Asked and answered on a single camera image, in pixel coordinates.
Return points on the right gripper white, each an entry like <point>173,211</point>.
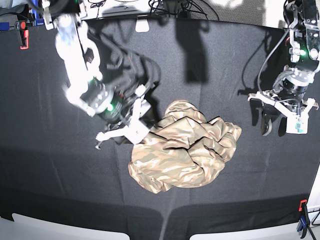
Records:
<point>133,128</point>

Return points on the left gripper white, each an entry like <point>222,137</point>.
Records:
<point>272,107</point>

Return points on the camouflage t-shirt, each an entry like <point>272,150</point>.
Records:
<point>184,150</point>

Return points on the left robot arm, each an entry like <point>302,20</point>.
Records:
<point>286,97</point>

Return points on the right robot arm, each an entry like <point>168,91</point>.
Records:
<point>105,80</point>

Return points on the black table cloth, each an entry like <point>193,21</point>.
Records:
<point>51,170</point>

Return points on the orange blue clamp right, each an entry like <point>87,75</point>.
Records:
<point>304,221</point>

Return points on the red black clamp left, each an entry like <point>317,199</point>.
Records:
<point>23,34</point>

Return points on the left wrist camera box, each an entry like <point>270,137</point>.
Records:
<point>297,124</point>

